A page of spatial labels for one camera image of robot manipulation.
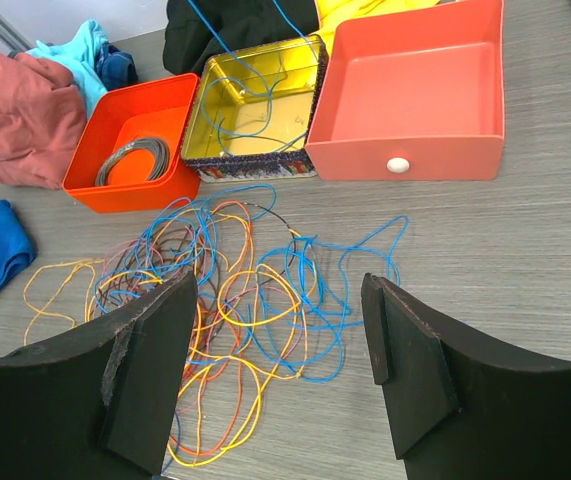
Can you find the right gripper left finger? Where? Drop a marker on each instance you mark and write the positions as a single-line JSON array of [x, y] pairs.
[[97, 401]]

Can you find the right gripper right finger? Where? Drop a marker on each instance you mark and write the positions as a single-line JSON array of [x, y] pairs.
[[462, 404]]

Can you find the orange plastic box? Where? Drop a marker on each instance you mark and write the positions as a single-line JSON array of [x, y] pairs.
[[128, 157]]

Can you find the salmon red cloth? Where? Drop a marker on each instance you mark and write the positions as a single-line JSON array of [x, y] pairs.
[[42, 116]]

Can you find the salmon pink drawer box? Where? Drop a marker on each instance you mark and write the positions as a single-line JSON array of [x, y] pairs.
[[413, 96]]

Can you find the gold metal tin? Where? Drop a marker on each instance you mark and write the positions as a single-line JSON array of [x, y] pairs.
[[252, 112]]

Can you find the blue plaid cloth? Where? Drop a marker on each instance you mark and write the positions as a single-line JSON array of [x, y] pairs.
[[115, 68]]

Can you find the light blue cloth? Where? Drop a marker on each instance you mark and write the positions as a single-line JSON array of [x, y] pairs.
[[79, 57]]

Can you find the black cloth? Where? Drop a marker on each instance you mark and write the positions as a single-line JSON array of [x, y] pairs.
[[198, 30]]

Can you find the yellow cloth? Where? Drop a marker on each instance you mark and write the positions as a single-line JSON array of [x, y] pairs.
[[332, 13]]

